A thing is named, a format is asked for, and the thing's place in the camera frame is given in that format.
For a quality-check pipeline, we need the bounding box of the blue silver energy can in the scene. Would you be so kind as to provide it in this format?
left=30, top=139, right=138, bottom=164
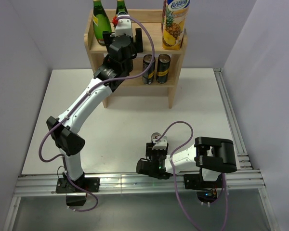
left=151, top=132, right=161, bottom=144

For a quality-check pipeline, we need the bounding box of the green Perrier glass bottle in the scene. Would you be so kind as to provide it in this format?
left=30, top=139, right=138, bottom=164
left=92, top=0, right=112, bottom=46

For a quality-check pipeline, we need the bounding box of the green bottle red label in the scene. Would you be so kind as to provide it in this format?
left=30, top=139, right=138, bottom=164
left=115, top=0, right=128, bottom=17

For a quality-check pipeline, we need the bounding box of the black beverage can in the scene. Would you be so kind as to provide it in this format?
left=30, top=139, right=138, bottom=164
left=142, top=54, right=156, bottom=85

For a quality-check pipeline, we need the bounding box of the dark black yellow can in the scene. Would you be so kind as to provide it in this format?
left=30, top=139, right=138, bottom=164
left=156, top=54, right=171, bottom=84

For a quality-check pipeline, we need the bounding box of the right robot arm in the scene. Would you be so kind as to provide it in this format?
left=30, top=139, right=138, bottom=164
left=136, top=133, right=237, bottom=188

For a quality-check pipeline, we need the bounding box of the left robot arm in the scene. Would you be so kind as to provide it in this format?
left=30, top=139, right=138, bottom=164
left=46, top=28, right=143, bottom=192

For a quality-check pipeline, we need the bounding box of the wooden two-tier shelf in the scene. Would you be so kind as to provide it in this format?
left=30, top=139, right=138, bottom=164
left=84, top=9, right=187, bottom=108

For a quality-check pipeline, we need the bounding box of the pineapple juice carton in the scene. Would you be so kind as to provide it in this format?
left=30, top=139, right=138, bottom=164
left=161, top=0, right=190, bottom=50

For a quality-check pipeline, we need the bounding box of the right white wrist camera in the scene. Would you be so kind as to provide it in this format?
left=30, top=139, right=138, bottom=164
left=153, top=136, right=168, bottom=150

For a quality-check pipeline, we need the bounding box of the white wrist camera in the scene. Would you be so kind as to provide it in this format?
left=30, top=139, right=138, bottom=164
left=112, top=15, right=133, bottom=38
left=153, top=136, right=168, bottom=150

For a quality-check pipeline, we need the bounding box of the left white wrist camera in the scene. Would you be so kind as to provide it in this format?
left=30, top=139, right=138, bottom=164
left=112, top=15, right=133, bottom=38

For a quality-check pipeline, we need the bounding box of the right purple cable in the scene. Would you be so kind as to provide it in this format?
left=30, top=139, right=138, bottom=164
left=155, top=120, right=229, bottom=231

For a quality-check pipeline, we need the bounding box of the purple cable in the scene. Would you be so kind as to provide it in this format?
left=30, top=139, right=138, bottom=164
left=155, top=120, right=229, bottom=231
left=38, top=15, right=156, bottom=212

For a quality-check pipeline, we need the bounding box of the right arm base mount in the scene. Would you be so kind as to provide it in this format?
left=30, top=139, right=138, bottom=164
left=184, top=173, right=225, bottom=206

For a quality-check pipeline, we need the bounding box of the aluminium side rail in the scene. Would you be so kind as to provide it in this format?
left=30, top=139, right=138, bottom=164
left=213, top=68, right=253, bottom=170

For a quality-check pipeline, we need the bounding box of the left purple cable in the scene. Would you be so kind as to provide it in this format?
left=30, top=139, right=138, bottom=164
left=38, top=15, right=156, bottom=212

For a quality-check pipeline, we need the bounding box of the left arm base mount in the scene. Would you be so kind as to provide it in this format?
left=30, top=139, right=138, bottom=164
left=55, top=175, right=100, bottom=207

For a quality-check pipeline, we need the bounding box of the aluminium front rail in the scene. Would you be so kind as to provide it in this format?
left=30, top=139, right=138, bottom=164
left=13, top=170, right=265, bottom=197

